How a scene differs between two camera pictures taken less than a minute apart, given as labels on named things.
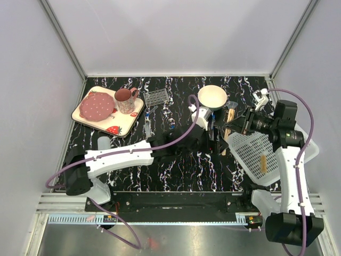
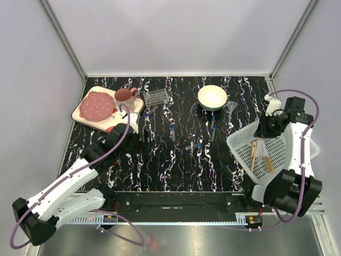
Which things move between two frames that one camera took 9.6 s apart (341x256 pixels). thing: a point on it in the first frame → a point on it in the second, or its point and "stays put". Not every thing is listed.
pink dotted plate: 96,106 stays put
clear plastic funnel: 232,104 stays put
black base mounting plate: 173,206 stays put
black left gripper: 213,144 → 136,136
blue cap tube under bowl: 213,120 stays put
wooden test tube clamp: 230,114 → 253,153
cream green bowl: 213,96 stays put
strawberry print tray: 119,124 stays put
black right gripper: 244,124 → 262,131
